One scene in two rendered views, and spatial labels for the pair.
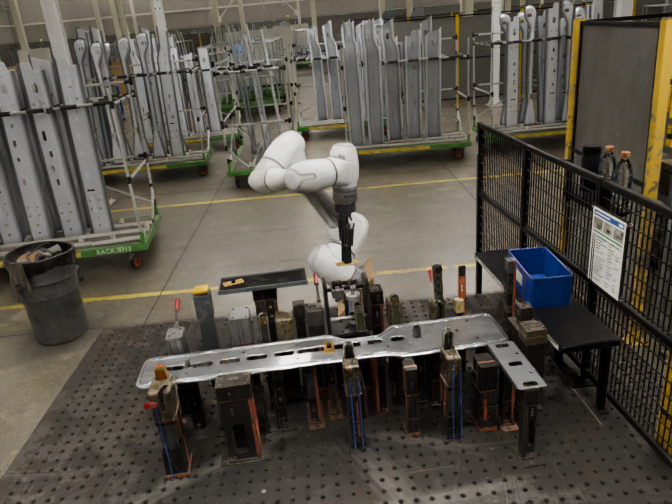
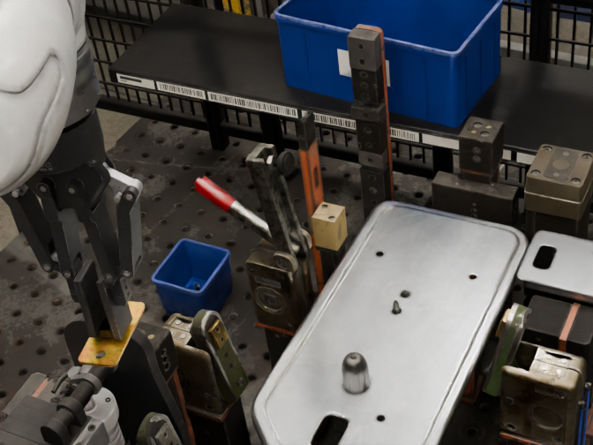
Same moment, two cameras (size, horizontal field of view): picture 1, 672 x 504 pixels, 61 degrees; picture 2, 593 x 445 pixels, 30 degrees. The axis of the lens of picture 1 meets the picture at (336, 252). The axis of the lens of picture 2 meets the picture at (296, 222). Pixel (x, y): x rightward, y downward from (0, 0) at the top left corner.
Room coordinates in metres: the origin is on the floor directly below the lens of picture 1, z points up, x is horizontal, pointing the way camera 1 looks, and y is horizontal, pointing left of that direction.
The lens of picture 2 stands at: (1.44, 0.44, 2.02)
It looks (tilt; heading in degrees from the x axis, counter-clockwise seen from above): 41 degrees down; 306
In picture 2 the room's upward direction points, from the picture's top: 8 degrees counter-clockwise
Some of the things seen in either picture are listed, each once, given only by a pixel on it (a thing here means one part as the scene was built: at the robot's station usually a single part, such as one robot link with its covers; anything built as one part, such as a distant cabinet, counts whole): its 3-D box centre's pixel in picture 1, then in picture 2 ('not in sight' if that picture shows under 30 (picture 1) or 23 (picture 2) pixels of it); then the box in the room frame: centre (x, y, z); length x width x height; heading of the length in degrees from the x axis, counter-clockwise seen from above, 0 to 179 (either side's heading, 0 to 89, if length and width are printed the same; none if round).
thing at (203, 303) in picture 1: (210, 338); not in sight; (2.18, 0.57, 0.92); 0.08 x 0.08 x 0.44; 5
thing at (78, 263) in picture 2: not in sight; (66, 275); (2.04, -0.03, 1.35); 0.03 x 0.01 x 0.05; 17
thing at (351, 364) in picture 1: (353, 401); not in sight; (1.72, -0.02, 0.87); 0.12 x 0.09 x 0.35; 5
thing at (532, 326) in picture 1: (530, 366); (555, 260); (1.81, -0.69, 0.88); 0.08 x 0.08 x 0.36; 5
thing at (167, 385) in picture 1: (171, 427); not in sight; (1.65, 0.63, 0.88); 0.15 x 0.11 x 0.36; 5
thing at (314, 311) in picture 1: (318, 346); not in sight; (2.08, 0.11, 0.89); 0.13 x 0.11 x 0.38; 5
